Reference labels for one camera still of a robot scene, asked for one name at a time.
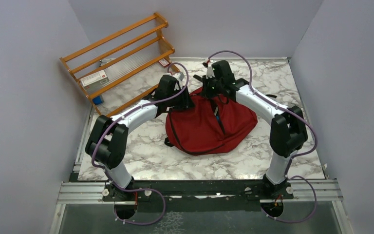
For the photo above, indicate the red student backpack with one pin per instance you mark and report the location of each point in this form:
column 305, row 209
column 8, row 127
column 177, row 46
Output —
column 196, row 131

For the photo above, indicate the white red small box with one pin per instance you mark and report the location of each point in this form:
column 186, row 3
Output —
column 94, row 80

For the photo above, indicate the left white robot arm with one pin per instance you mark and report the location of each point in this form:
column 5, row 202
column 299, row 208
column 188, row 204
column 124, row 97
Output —
column 108, row 139

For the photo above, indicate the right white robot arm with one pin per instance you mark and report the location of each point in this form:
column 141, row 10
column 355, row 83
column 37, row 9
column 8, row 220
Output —
column 287, row 126

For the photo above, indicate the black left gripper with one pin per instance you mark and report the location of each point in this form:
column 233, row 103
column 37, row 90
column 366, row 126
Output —
column 186, row 102

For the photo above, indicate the blue small object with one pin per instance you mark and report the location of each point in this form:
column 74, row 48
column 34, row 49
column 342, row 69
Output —
column 98, row 100

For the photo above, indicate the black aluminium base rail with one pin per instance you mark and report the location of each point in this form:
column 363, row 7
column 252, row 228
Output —
column 197, row 195

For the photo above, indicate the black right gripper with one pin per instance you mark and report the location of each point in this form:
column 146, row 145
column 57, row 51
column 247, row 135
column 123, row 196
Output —
column 205, row 91

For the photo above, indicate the orange wooden shelf rack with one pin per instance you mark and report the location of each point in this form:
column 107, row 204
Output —
column 133, row 58

